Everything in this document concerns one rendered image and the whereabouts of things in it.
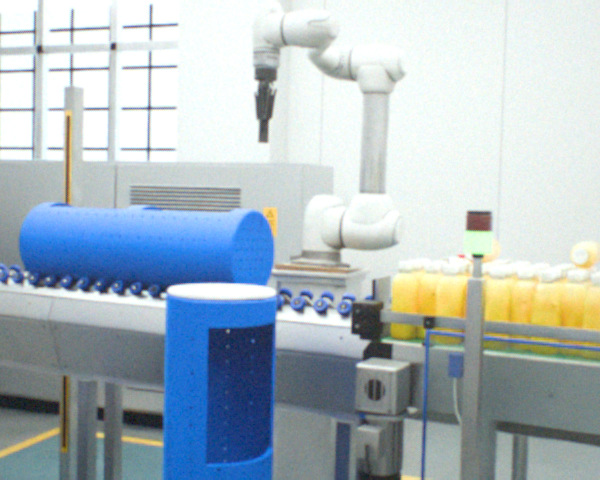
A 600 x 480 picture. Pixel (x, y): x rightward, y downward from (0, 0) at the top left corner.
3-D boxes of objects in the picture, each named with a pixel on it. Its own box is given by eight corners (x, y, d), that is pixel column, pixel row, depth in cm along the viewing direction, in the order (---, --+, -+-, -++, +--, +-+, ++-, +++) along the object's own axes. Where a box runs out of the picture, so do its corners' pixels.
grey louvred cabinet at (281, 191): (12, 385, 550) (14, 162, 543) (326, 423, 478) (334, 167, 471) (-48, 403, 499) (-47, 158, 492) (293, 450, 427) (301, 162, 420)
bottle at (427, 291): (414, 335, 237) (416, 267, 236) (439, 336, 238) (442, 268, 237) (419, 340, 230) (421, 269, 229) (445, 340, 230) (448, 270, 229)
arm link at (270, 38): (244, 48, 269) (280, 45, 263) (245, -2, 268) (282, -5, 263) (260, 54, 279) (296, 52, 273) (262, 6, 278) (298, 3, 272)
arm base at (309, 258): (301, 263, 342) (302, 249, 342) (351, 267, 332) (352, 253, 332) (279, 263, 326) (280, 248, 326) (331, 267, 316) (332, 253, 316)
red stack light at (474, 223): (469, 230, 204) (469, 214, 204) (495, 231, 201) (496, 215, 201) (461, 231, 198) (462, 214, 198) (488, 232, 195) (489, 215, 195)
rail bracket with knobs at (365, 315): (362, 335, 237) (363, 298, 236) (386, 337, 234) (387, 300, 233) (348, 339, 228) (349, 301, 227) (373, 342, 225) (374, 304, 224)
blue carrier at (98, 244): (72, 279, 322) (75, 204, 322) (273, 297, 282) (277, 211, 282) (15, 281, 297) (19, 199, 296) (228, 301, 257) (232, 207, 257)
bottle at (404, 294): (420, 339, 231) (422, 269, 230) (395, 340, 229) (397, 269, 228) (411, 335, 238) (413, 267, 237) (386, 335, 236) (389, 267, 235)
